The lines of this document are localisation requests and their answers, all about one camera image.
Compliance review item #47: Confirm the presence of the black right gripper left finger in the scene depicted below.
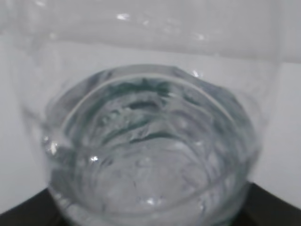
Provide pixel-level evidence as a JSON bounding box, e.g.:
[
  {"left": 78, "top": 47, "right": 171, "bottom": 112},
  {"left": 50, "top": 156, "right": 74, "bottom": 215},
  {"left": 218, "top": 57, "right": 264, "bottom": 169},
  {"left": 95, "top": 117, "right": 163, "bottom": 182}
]
[{"left": 0, "top": 189, "right": 68, "bottom": 226}]

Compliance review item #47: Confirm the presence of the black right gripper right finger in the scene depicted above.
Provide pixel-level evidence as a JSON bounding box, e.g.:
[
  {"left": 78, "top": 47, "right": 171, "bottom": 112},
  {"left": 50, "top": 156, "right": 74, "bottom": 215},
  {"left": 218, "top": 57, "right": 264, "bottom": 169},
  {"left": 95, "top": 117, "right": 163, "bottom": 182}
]
[{"left": 231, "top": 184, "right": 301, "bottom": 226}]

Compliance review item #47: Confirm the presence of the clear water bottle green label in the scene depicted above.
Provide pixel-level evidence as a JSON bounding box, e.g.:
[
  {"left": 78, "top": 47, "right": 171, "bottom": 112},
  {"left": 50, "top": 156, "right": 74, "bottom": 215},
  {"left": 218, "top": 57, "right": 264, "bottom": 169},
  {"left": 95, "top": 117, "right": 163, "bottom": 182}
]
[{"left": 0, "top": 0, "right": 301, "bottom": 226}]

